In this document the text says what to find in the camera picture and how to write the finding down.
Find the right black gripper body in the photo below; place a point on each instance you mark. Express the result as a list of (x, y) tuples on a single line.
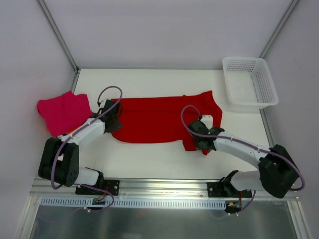
[(202, 143)]

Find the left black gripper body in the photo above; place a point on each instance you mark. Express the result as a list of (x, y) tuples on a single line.
[(115, 124)]

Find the red t shirt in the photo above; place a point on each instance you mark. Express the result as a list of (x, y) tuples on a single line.
[(161, 119)]

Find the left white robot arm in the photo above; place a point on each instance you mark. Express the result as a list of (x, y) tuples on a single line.
[(60, 162)]

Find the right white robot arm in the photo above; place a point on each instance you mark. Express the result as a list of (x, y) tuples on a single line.
[(274, 170)]

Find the folded pink t shirt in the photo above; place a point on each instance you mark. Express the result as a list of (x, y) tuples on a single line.
[(64, 112)]

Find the white plastic basket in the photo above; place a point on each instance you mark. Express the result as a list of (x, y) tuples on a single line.
[(249, 84)]

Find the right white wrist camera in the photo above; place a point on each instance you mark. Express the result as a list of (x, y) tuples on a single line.
[(207, 120)]

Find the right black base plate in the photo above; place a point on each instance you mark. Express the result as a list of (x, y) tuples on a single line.
[(214, 189)]

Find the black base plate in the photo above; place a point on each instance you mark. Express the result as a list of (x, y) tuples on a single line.
[(112, 186), (214, 189)]

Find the white slotted cable duct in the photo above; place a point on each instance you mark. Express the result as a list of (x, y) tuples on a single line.
[(134, 203)]

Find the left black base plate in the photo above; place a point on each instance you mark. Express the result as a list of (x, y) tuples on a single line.
[(112, 186)]

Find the aluminium mounting rail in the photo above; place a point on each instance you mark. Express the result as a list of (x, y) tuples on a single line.
[(136, 188)]

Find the right aluminium frame post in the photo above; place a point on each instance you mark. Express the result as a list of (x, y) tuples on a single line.
[(291, 8)]

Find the aluminium frame post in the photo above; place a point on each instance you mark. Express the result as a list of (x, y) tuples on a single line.
[(291, 8), (54, 27)]

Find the left aluminium frame post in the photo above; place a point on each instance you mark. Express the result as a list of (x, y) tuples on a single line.
[(54, 27)]

